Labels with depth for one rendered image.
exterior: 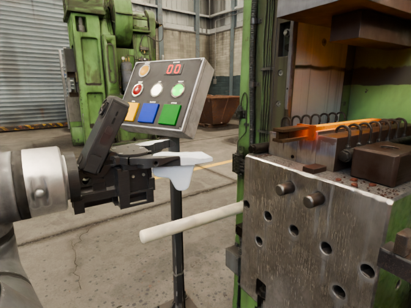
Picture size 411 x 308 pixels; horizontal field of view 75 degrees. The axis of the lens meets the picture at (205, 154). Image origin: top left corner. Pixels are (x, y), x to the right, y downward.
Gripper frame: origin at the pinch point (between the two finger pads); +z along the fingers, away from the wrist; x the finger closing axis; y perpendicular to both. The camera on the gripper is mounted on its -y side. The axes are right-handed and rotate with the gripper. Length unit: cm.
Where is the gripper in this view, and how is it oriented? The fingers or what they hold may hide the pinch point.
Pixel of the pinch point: (191, 146)
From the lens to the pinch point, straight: 47.2
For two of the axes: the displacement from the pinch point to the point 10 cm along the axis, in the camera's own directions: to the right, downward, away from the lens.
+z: 8.4, -1.3, 5.2
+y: 0.0, 9.7, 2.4
